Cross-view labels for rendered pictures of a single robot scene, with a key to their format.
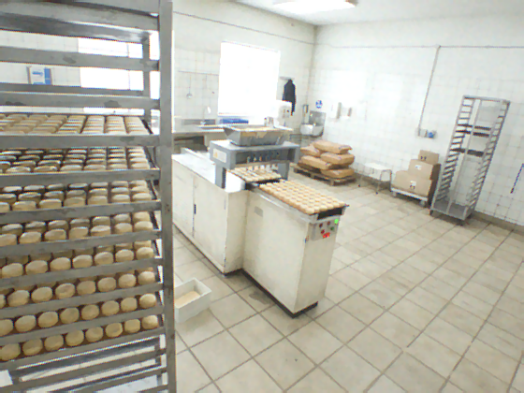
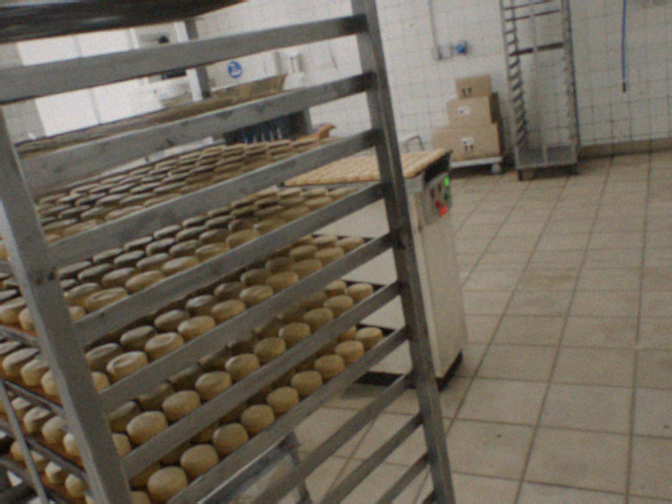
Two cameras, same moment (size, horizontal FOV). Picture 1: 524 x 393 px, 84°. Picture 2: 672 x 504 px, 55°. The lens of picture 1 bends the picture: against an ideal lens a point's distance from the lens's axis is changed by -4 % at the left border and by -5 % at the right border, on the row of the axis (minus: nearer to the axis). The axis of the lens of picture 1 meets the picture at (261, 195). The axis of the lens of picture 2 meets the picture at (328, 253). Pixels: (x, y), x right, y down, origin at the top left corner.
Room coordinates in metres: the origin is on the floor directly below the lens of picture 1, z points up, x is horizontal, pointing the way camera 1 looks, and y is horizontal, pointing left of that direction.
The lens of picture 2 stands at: (-0.22, 0.72, 1.38)
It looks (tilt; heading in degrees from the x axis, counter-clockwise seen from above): 17 degrees down; 341
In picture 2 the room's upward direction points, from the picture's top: 11 degrees counter-clockwise
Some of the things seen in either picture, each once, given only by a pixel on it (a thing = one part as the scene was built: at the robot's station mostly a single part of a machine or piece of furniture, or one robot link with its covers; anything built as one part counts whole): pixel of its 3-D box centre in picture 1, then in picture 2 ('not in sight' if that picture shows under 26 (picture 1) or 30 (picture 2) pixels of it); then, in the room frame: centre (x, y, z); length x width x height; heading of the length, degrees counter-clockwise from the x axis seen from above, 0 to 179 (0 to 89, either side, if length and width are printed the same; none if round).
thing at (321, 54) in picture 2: (361, 109); (321, 51); (6.33, -1.83, 1.37); 0.27 x 0.02 x 0.40; 42
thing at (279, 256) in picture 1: (285, 245); (366, 275); (2.20, -0.24, 0.45); 0.70 x 0.34 x 0.90; 39
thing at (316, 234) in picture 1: (326, 227); (436, 198); (1.92, -0.46, 0.77); 0.24 x 0.04 x 0.14; 129
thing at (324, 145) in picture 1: (331, 147); (297, 136); (6.05, -1.29, 0.62); 0.72 x 0.42 x 0.17; 49
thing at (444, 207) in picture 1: (468, 159); (540, 63); (4.40, -3.00, 0.93); 0.64 x 0.51 x 1.78; 135
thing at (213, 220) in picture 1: (224, 206); not in sight; (2.96, 0.38, 0.42); 1.28 x 0.72 x 0.84; 39
